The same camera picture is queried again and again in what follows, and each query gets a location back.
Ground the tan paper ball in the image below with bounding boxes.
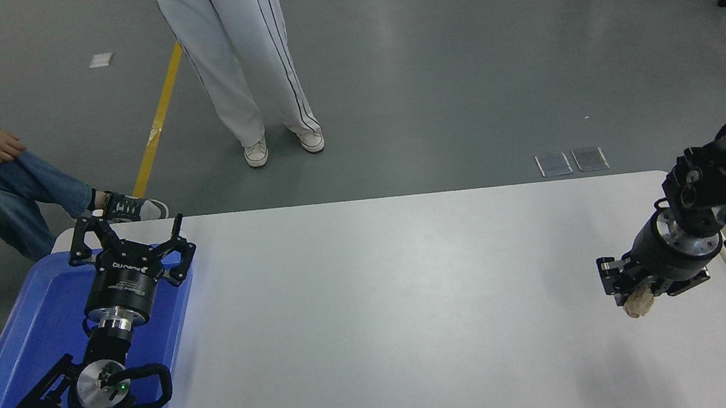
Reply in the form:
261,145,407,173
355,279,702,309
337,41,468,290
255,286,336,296
621,283,659,321

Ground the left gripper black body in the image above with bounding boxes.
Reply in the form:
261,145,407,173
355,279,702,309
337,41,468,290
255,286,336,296
75,239,175,331

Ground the grey metal floor plate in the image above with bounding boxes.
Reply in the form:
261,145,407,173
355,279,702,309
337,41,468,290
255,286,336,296
572,145,610,174
535,150,574,179

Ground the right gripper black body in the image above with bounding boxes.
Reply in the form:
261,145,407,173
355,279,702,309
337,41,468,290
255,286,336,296
621,210,710,291

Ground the blue plastic tray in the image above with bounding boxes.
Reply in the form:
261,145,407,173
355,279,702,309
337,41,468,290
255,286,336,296
0,232,216,408

